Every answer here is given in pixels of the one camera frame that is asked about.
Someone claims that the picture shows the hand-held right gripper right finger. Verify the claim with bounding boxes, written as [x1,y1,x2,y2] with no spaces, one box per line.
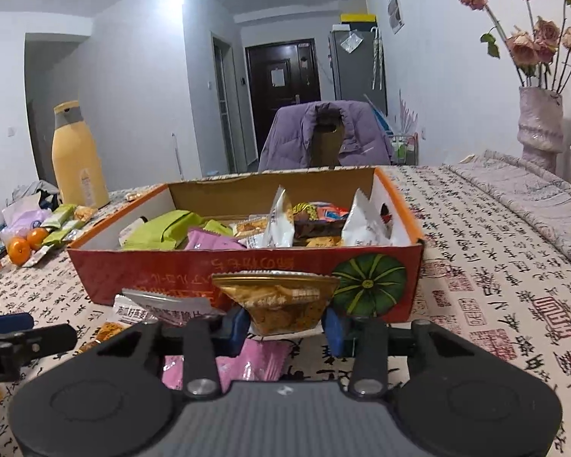
[324,307,488,399]

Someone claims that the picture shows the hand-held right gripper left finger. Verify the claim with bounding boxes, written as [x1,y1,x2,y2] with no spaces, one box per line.
[83,307,252,399]

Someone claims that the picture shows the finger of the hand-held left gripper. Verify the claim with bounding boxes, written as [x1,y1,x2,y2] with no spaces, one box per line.
[8,324,78,363]
[0,313,35,336]

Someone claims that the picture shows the golden clear snack packet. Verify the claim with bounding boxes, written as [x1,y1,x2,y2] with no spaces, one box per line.
[212,271,341,336]

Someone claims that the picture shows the orange printed cardboard box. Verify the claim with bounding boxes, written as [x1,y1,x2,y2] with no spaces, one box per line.
[67,166,425,322]

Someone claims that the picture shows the pink snack packet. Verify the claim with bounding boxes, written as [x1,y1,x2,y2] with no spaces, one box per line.
[185,228,246,251]
[162,338,293,393]

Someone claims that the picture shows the orange mandarin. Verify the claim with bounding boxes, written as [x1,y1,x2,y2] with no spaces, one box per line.
[27,227,49,251]
[7,237,32,265]

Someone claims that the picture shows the white oat crisp packet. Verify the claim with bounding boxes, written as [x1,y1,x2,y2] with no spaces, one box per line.
[112,290,226,329]

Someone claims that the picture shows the small green snack packet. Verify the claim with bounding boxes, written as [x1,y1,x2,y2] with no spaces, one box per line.
[40,204,77,229]
[43,228,84,248]

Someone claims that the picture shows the orange clear snack packet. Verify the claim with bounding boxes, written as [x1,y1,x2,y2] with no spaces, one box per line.
[233,216,270,240]

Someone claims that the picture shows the dark brown snack packet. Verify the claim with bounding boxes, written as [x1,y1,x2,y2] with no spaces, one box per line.
[292,221,343,239]

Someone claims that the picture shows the white and purple tissue pack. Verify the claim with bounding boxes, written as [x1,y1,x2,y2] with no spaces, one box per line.
[2,207,53,230]

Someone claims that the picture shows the silver crinkled snack packet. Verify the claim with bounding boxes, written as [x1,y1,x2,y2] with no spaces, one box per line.
[262,185,296,248]

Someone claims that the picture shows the heap of dark clothes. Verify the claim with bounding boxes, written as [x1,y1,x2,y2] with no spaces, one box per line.
[12,180,60,210]

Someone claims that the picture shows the yellow bottle with grey collar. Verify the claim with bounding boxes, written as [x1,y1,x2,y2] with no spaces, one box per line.
[52,101,110,209]

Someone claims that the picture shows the brown chair back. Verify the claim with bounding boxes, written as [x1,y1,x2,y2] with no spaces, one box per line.
[311,103,346,168]

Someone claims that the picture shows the small rack with bottles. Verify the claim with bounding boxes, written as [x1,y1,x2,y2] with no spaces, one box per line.
[390,131,419,166]

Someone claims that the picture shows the purple padded jacket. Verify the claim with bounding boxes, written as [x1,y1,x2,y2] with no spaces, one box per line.
[258,100,395,172]

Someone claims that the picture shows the dark brown entrance door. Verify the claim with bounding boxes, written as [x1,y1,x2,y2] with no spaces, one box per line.
[245,38,322,153]

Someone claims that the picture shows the blue board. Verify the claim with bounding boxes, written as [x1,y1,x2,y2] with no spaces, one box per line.
[364,95,396,136]

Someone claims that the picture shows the quilted grey-pink cloth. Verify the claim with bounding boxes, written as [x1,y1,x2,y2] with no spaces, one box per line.
[440,150,571,277]

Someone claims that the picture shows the grey refrigerator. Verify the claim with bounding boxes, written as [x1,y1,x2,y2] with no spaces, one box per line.
[328,26,388,115]

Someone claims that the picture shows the folded pale umbrella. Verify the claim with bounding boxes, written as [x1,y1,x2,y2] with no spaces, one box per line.
[371,27,384,90]

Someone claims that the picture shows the pink textured vase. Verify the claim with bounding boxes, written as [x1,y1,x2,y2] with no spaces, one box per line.
[518,86,565,174]

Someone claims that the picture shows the clear bag on refrigerator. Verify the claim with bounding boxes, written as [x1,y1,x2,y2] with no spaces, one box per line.
[339,30,362,53]

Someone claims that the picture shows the dried pink roses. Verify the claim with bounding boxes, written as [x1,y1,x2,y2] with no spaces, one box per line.
[450,0,571,89]

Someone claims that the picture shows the white interior door frame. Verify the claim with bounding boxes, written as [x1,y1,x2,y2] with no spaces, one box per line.
[212,32,246,174]

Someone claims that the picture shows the wall picture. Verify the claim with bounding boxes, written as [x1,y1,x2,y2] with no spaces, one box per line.
[388,0,405,35]

